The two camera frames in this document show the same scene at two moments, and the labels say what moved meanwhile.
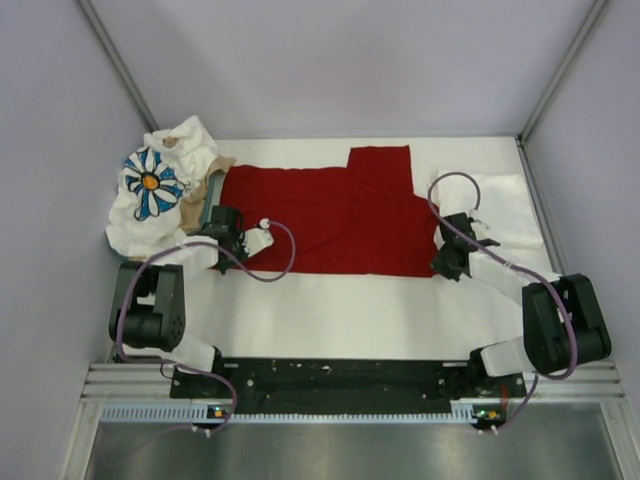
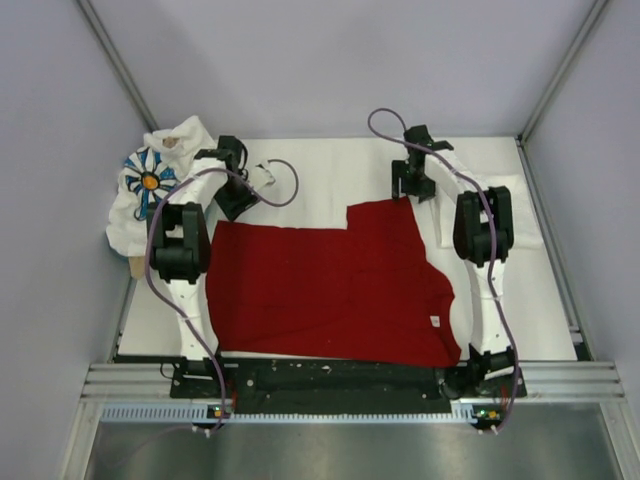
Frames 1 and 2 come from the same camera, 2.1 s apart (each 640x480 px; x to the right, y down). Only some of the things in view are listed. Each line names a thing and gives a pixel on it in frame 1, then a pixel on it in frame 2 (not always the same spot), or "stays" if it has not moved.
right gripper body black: (441, 264) → (411, 183)
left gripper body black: (238, 250) → (235, 196)
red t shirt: (358, 220) → (369, 294)
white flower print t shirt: (146, 220) stays
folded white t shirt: (497, 204) stays
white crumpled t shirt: (188, 147) stays
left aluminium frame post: (133, 95) stays
